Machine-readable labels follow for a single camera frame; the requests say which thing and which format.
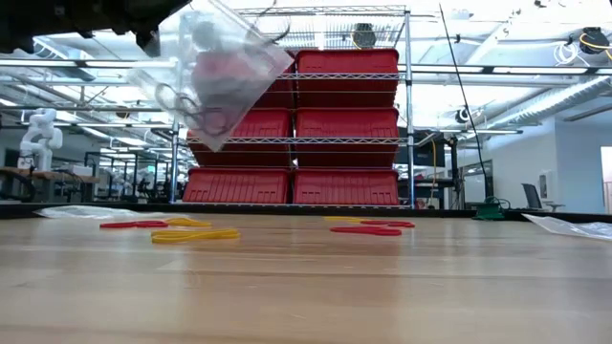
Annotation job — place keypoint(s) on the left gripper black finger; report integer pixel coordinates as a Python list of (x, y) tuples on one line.
[(149, 43)]

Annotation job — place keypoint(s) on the clear plastic zip bag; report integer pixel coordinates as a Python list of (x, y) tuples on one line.
[(574, 229), (81, 212), (225, 71)]

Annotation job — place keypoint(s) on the red rubber band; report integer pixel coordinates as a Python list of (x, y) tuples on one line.
[(392, 232), (107, 225), (406, 224)]

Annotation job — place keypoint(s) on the yellow rubber band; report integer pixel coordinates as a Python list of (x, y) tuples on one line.
[(203, 223), (344, 219), (229, 234)]

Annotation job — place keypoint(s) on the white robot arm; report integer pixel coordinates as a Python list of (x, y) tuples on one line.
[(43, 138)]

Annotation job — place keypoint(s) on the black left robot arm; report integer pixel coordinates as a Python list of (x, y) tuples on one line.
[(28, 24)]

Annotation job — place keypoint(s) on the wooden workbench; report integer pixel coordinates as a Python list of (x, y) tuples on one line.
[(48, 174)]

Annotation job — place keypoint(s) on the black computer monitor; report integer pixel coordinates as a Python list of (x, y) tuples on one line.
[(425, 153)]

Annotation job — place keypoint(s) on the small black ceiling reel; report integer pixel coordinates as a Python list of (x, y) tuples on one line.
[(463, 115)]

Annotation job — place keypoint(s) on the grey office chair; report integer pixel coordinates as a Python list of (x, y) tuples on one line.
[(531, 196)]

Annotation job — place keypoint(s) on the black aluminium table frame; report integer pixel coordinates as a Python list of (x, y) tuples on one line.
[(95, 209)]

